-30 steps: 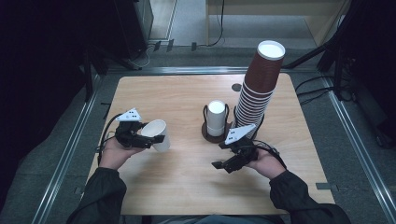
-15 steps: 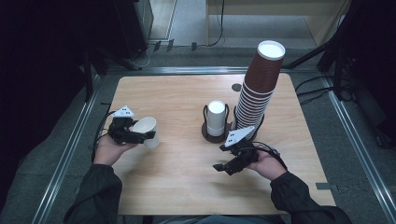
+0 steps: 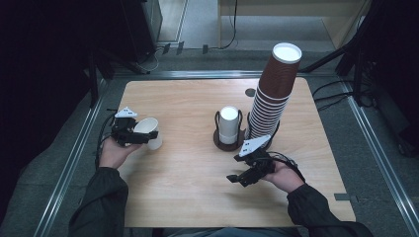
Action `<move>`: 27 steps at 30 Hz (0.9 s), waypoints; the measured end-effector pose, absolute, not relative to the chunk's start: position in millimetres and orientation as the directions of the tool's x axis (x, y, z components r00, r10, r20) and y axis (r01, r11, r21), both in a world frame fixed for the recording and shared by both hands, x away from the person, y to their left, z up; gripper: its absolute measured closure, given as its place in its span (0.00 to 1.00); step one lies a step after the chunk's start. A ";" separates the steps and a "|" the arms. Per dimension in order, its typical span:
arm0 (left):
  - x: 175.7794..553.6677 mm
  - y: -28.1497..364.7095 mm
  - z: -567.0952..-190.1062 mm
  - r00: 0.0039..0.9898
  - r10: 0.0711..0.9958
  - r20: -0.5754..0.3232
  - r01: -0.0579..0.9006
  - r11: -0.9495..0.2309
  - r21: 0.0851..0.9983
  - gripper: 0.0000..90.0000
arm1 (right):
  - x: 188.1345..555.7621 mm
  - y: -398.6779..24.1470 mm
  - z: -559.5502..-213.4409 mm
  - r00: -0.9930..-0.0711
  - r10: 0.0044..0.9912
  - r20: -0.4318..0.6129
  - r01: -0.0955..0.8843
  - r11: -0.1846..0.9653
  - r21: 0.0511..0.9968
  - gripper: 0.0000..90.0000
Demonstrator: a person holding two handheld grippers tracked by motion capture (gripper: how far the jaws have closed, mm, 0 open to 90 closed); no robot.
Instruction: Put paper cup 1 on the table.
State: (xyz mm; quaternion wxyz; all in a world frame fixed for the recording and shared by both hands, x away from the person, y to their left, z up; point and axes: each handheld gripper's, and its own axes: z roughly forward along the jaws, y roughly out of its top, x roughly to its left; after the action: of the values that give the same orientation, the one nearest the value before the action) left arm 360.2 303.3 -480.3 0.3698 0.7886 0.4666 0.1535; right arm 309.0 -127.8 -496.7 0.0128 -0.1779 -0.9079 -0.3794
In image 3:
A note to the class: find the metal floor rail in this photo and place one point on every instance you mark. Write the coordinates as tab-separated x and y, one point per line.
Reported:
378	148
197	74
72	164

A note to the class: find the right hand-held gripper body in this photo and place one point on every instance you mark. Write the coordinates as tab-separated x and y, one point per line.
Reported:
260	163

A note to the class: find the stack of white cups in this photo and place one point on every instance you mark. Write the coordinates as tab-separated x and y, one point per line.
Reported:
228	123

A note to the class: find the dark round table grommet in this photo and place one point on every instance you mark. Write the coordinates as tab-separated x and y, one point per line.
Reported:
250	92

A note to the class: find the white paper cup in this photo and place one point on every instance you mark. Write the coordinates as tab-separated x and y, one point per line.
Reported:
148	126

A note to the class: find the dark wooden cup holder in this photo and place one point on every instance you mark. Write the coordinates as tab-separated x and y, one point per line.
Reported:
227	147

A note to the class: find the black metal stand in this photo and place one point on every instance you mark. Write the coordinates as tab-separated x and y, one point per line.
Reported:
94	79

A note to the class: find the stack of brown cups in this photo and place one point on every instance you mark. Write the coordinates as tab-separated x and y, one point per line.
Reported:
275	82

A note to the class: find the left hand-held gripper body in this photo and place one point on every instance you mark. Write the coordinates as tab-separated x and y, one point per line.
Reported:
122	130

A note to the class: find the grey floor tape piece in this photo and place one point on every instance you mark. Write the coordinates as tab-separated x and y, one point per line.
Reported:
344	197

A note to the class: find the person's right hand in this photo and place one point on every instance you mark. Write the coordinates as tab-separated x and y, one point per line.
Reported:
285	179

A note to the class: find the black cabinet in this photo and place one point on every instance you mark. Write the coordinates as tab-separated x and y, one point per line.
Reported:
138	26

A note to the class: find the person's left hand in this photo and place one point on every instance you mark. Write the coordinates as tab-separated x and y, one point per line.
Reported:
113	154

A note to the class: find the black tripod stand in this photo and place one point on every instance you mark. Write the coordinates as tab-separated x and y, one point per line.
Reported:
349	46

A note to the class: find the light wooden furniture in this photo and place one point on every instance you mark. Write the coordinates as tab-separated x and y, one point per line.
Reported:
342	19

